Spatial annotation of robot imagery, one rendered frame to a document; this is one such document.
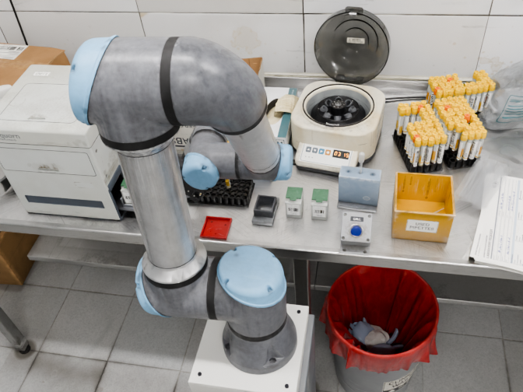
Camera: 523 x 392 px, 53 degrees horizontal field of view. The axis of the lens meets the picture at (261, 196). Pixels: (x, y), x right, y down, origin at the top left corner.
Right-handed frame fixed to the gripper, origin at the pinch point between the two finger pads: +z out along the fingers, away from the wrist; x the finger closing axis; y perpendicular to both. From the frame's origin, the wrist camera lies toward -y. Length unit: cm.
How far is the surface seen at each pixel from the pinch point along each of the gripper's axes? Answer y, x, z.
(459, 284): 108, 30, 14
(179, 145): -2.1, 25.0, 4.8
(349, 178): 37.8, 7.6, -27.3
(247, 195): 19.0, 6.3, -7.9
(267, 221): 24.9, -1.4, -10.5
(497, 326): 137, 31, 27
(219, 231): 15.4, -5.0, -3.6
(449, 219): 58, -3, -38
